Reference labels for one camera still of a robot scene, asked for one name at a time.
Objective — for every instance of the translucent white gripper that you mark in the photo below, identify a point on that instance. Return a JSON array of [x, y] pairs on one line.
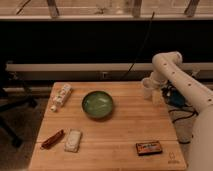
[[157, 97]]

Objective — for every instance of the white ceramic cup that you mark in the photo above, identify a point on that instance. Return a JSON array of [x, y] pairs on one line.
[[147, 88]]

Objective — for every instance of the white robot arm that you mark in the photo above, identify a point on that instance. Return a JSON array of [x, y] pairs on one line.
[[166, 67]]

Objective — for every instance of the green ceramic bowl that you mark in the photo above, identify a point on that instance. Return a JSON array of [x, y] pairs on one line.
[[97, 104]]

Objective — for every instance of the blue black floor device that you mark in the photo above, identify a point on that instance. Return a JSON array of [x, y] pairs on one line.
[[176, 99]]

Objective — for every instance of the dark orange small box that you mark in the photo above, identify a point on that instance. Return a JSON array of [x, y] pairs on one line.
[[149, 148]]

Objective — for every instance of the white toothpaste tube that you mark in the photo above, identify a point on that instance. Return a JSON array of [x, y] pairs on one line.
[[61, 97]]

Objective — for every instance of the white wrapped packet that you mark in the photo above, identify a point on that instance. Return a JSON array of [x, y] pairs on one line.
[[73, 141]]

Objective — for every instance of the red-brown snack bar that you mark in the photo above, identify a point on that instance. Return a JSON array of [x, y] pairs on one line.
[[48, 143]]

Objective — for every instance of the white baseboard heater rail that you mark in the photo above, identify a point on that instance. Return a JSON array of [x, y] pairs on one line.
[[98, 67]]

